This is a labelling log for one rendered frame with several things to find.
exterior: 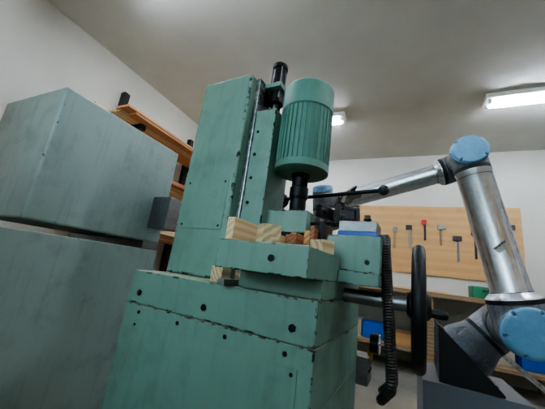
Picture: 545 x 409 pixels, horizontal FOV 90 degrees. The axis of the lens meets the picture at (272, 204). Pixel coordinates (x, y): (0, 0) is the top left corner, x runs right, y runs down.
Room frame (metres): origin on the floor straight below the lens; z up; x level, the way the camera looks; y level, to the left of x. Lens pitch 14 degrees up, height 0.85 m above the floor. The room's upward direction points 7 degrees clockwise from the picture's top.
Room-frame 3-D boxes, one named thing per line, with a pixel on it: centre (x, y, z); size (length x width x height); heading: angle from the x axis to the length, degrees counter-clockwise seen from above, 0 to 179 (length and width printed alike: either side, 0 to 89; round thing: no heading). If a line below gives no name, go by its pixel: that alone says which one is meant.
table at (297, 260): (0.79, -0.17, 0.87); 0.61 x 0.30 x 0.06; 151
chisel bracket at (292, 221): (0.85, -0.06, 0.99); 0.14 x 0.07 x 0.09; 61
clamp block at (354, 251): (0.74, -0.25, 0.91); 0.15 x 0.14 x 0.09; 151
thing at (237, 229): (0.85, -0.06, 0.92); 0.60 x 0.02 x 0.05; 151
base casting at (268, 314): (0.90, 0.03, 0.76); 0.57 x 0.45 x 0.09; 61
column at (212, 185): (0.98, 0.18, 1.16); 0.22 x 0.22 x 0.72; 61
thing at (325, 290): (0.81, -0.13, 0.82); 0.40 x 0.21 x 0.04; 151
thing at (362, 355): (1.00, -0.33, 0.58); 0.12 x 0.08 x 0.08; 61
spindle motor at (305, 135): (0.84, -0.08, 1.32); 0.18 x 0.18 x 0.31
